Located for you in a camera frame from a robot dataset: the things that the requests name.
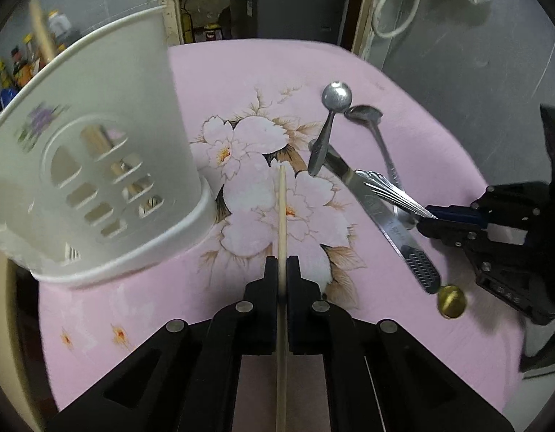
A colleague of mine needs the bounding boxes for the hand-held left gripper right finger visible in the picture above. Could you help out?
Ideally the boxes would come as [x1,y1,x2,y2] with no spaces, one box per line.
[285,256,514,432]

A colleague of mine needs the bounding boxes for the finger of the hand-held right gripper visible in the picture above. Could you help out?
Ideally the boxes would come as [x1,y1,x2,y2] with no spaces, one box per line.
[425,181,551,229]
[416,220,549,325]

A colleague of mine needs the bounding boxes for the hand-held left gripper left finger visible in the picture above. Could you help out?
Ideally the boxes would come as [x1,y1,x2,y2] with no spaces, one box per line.
[44,256,280,432]

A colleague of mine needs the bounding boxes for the gold spoon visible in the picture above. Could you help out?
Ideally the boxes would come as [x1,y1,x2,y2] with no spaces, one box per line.
[436,284,467,320]

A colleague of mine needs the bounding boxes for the wooden chopstick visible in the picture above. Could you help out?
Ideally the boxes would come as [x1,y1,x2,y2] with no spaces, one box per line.
[82,126,114,156]
[274,165,288,432]
[28,0,58,64]

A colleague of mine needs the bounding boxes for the white plastic utensil holder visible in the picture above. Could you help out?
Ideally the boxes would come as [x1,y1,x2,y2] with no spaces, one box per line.
[0,4,215,289]

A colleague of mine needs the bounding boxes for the steel table knife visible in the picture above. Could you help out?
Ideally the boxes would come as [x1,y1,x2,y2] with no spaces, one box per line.
[308,140,441,295]

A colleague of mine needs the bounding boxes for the round bowl steel spoon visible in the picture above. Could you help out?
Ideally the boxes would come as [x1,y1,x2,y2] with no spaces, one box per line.
[307,81,354,176]

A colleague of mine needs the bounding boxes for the pink floral tablecloth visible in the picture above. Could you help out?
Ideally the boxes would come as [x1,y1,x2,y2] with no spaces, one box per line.
[37,38,537,415]

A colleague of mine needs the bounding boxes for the grey appliance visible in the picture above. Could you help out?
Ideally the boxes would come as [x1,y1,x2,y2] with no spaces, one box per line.
[230,0,348,46]

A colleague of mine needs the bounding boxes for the blue white salt bag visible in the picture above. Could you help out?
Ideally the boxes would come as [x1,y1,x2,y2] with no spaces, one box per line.
[0,87,22,109]

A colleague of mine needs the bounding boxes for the cooking oil jug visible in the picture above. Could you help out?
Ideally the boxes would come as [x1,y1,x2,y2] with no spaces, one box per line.
[47,10,76,52]

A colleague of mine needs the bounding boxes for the thin handle steel spoon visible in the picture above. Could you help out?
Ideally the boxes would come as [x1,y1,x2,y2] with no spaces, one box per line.
[345,104,406,190]

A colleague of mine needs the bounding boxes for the white shower hose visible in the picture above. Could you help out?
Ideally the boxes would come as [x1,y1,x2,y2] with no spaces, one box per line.
[372,0,424,39]

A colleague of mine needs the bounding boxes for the worn door frame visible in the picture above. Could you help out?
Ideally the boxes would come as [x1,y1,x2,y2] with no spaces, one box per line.
[158,0,384,61]

